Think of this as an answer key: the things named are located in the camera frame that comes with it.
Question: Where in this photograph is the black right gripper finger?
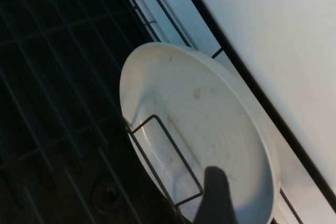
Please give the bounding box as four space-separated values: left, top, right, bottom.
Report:
193 166 238 224

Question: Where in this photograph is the white round plate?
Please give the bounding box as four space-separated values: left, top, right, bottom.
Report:
119 41 283 224

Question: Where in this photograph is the black plastic drip tray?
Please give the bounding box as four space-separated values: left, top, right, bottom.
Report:
0 0 190 224

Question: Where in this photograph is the black wire dish rack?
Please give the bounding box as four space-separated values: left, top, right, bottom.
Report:
0 0 336 224

